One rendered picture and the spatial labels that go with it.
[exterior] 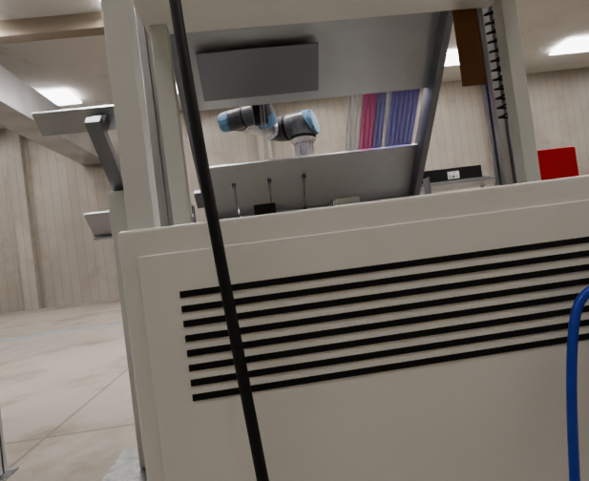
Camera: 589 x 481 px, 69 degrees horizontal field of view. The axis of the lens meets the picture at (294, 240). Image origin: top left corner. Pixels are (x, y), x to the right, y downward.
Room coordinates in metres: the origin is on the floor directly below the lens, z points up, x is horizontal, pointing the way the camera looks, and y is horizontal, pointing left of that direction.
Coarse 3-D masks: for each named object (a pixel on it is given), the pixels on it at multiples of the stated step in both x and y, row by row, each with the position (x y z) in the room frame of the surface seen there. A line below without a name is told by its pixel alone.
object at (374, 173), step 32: (288, 160) 1.30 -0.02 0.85; (320, 160) 1.32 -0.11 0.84; (352, 160) 1.34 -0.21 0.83; (384, 160) 1.35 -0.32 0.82; (224, 192) 1.34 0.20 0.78; (256, 192) 1.36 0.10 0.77; (288, 192) 1.38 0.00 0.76; (320, 192) 1.40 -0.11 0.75; (352, 192) 1.42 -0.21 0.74; (384, 192) 1.44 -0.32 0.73
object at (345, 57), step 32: (192, 32) 1.02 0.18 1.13; (224, 32) 1.03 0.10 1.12; (256, 32) 1.04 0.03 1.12; (288, 32) 1.05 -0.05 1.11; (320, 32) 1.07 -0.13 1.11; (352, 32) 1.08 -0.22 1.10; (384, 32) 1.09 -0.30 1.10; (416, 32) 1.10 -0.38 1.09; (192, 64) 1.07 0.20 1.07; (224, 64) 1.05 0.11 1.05; (256, 64) 1.06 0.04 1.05; (288, 64) 1.07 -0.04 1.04; (320, 64) 1.12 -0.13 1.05; (352, 64) 1.13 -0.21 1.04; (384, 64) 1.14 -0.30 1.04; (416, 64) 1.16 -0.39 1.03; (224, 96) 1.10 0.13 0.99; (256, 96) 1.15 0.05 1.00; (288, 96) 1.17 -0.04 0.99; (320, 96) 1.18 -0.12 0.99
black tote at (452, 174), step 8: (456, 168) 3.42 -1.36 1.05; (464, 168) 3.42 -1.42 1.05; (472, 168) 3.43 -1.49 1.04; (480, 168) 3.44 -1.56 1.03; (424, 176) 3.40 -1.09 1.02; (432, 176) 3.40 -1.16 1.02; (440, 176) 3.41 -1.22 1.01; (448, 176) 3.41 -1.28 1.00; (456, 176) 3.42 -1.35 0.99; (464, 176) 3.42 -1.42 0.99; (472, 176) 3.43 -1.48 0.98; (480, 176) 3.43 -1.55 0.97
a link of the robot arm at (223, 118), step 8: (224, 112) 1.61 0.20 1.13; (232, 112) 1.59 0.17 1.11; (240, 112) 1.57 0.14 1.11; (224, 120) 1.60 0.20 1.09; (232, 120) 1.59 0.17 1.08; (240, 120) 1.58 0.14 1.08; (280, 120) 1.92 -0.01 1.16; (224, 128) 1.62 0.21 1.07; (232, 128) 1.61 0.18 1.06; (240, 128) 1.62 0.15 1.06; (248, 128) 1.68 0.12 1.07; (256, 128) 1.73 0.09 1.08; (272, 128) 1.86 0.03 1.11; (280, 128) 1.91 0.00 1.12; (272, 136) 1.90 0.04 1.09; (280, 136) 1.93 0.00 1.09
